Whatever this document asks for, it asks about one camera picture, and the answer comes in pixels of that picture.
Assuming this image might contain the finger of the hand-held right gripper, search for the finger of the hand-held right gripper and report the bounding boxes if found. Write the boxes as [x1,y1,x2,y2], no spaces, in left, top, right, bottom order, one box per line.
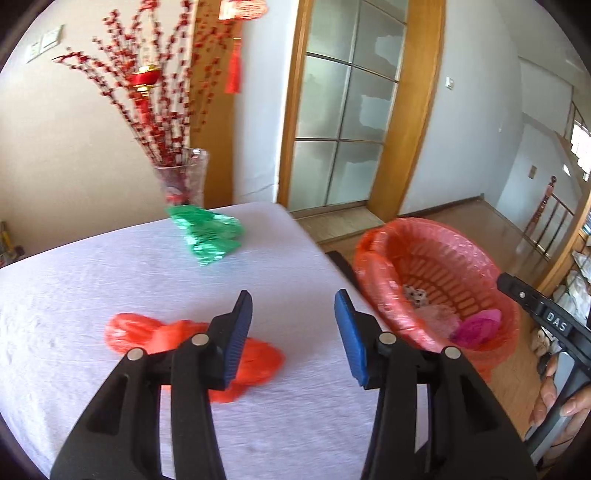
[498,272,542,315]

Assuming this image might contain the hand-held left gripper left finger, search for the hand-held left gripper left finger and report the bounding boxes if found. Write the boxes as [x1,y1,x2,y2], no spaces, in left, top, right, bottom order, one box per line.
[50,290,254,480]

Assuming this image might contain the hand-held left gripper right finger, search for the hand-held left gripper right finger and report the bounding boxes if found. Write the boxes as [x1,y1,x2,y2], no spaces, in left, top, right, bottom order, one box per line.
[335,289,539,480]

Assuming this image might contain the red slatted plastic basket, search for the red slatted plastic basket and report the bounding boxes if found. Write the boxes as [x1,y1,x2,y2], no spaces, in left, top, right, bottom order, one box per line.
[355,217,522,370]

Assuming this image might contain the clear plastic bag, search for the clear plastic bag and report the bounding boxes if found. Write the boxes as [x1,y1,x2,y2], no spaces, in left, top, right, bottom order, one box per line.
[416,305,462,340]

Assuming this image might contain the red lined waste basket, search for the red lined waste basket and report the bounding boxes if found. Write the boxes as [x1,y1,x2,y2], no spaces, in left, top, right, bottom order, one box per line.
[353,217,522,384]

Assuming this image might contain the red plastic bag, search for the red plastic bag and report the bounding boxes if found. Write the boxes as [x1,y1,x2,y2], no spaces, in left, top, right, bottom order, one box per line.
[104,313,286,404]

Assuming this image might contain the green plastic bag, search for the green plastic bag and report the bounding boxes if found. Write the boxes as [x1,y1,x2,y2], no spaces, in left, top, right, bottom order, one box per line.
[167,204,245,267]

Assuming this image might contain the person's right hand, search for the person's right hand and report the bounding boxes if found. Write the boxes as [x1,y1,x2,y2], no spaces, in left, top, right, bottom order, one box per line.
[527,353,591,448]

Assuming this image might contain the magenta plastic bag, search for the magenta plastic bag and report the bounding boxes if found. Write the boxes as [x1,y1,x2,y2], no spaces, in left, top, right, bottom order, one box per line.
[450,308,503,349]

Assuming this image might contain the wooden shelf unit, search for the wooden shelf unit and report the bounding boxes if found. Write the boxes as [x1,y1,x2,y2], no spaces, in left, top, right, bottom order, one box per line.
[538,198,591,324]

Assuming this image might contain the white spotted wrapper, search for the white spotted wrapper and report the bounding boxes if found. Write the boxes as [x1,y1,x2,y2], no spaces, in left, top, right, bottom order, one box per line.
[402,285,430,308]

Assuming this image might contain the wooden chair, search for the wooden chair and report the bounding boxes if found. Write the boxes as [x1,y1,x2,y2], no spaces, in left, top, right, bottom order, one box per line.
[524,175,578,259]

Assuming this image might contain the clear glass vase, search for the clear glass vase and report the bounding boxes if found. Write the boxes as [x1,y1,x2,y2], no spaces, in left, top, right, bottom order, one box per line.
[154,148,211,208]

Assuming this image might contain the red berry branches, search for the red berry branches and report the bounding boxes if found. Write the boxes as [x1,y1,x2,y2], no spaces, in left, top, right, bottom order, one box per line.
[52,0,241,167]

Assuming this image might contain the frosted glass sliding door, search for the frosted glass sliding door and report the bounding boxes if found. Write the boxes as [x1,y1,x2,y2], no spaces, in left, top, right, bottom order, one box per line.
[293,0,409,208]

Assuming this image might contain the small red lantern ornament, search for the small red lantern ornament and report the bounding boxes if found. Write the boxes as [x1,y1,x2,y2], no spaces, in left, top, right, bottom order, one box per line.
[128,66,162,116]

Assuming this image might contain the red character ornament with tassel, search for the red character ornament with tassel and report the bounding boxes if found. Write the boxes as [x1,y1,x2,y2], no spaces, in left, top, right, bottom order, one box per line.
[218,0,269,95]

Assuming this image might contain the wooden wall trim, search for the wooden wall trim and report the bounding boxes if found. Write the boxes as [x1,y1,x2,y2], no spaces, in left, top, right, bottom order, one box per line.
[189,0,245,208]

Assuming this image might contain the wooden door frame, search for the wooden door frame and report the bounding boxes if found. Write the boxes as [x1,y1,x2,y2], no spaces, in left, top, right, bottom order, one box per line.
[277,0,446,222]

